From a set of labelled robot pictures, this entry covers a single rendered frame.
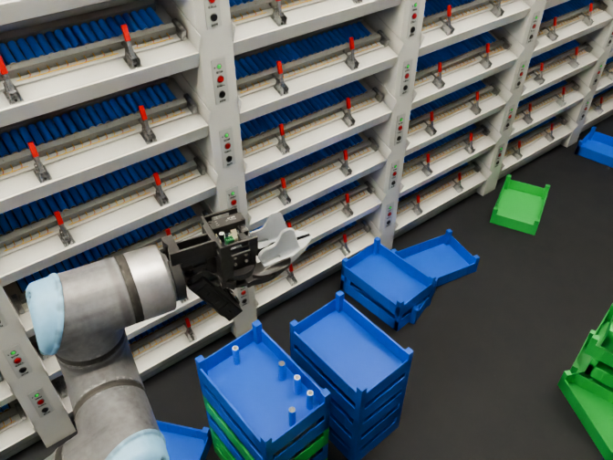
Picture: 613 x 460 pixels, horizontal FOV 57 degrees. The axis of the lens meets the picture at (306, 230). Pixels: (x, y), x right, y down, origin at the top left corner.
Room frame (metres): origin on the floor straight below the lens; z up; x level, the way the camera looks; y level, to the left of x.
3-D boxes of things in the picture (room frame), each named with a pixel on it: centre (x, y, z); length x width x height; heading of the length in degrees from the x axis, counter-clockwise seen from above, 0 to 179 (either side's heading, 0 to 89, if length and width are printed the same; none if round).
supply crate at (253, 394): (0.82, 0.11, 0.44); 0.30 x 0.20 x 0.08; 40
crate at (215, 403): (0.82, 0.11, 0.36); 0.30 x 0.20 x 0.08; 40
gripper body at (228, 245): (0.55, 0.13, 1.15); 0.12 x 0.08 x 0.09; 119
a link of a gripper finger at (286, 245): (0.58, 0.03, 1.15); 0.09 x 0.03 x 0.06; 118
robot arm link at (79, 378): (0.45, 0.28, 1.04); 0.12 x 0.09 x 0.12; 28
